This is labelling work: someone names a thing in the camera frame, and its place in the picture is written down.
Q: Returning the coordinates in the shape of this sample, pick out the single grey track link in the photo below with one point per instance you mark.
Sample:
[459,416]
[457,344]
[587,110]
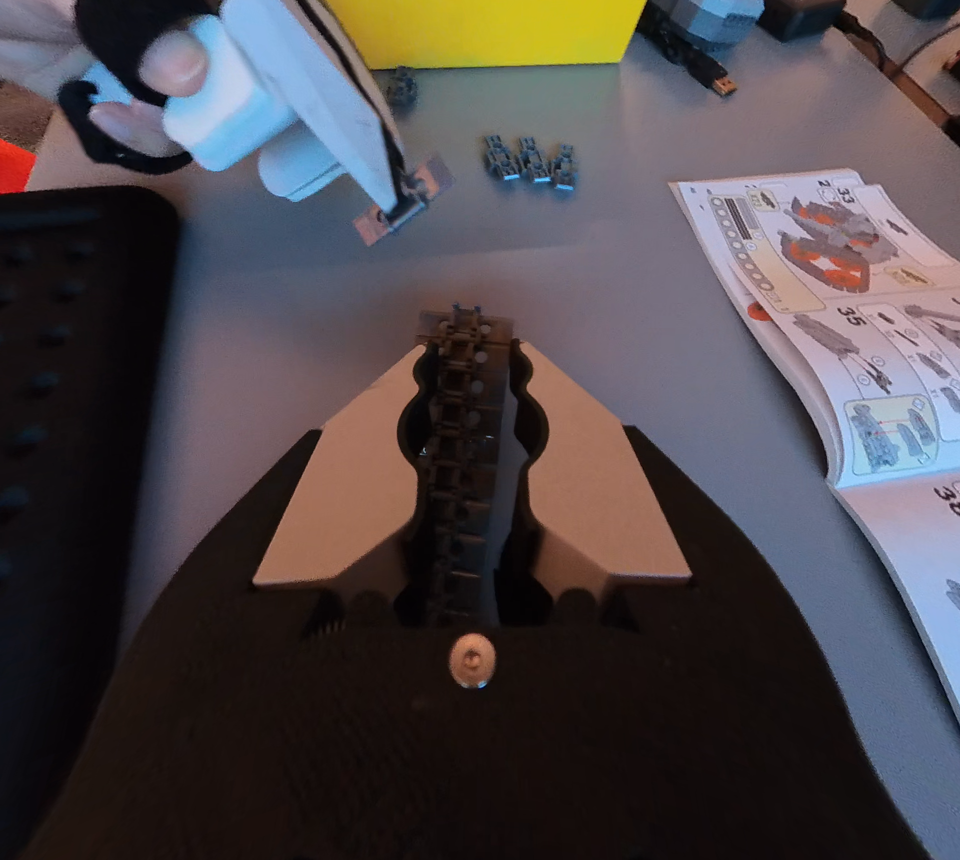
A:
[405,200]

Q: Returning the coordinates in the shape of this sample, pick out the scattered loose track links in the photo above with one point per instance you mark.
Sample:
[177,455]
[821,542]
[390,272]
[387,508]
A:
[532,163]

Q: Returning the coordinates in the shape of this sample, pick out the orange plastic object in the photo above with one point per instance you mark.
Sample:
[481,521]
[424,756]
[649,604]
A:
[15,167]

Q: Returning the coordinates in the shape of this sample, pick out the black perforated chair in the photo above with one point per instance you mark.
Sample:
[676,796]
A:
[67,425]

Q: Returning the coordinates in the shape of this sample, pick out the grey desk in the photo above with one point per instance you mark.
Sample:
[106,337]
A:
[525,260]

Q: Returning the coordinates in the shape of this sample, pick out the white instruction booklet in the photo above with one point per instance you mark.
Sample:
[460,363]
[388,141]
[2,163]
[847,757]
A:
[862,350]

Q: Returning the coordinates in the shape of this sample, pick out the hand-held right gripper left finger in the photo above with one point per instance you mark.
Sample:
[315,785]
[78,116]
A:
[345,500]

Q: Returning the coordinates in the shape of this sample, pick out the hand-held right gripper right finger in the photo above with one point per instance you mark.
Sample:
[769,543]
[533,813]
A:
[607,500]

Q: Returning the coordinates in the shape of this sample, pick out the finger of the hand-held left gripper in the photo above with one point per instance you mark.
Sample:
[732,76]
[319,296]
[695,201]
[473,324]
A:
[352,58]
[315,95]

